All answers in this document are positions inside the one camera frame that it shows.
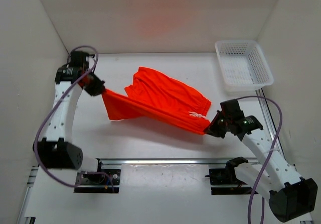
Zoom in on aluminium front rail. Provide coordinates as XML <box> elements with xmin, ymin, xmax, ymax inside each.
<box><xmin>96</xmin><ymin>157</ymin><xmax>259</xmax><ymax>166</ymax></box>

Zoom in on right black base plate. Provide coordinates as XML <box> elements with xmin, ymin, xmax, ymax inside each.
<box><xmin>205</xmin><ymin>168</ymin><xmax>252</xmax><ymax>195</ymax></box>

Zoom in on white plastic basket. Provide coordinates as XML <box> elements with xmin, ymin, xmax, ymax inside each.
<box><xmin>215</xmin><ymin>40</ymin><xmax>274</xmax><ymax>93</ymax></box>

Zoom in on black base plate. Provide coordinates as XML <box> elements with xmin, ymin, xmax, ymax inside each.
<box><xmin>74</xmin><ymin>168</ymin><xmax>121</xmax><ymax>194</ymax></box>
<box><xmin>205</xmin><ymin>168</ymin><xmax>252</xmax><ymax>195</ymax></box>

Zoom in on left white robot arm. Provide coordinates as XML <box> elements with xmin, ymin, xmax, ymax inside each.
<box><xmin>33</xmin><ymin>50</ymin><xmax>105</xmax><ymax>184</ymax></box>

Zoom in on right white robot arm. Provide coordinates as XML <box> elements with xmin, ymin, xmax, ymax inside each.
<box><xmin>206</xmin><ymin>99</ymin><xmax>318</xmax><ymax>222</ymax></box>

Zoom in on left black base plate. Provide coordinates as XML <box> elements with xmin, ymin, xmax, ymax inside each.
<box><xmin>74</xmin><ymin>168</ymin><xmax>121</xmax><ymax>194</ymax></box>

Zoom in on aluminium left rail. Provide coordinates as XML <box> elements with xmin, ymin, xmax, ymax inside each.
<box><xmin>27</xmin><ymin>166</ymin><xmax>39</xmax><ymax>187</ymax></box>

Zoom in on orange shorts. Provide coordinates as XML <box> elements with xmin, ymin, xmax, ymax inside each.
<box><xmin>102</xmin><ymin>67</ymin><xmax>212</xmax><ymax>135</ymax></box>

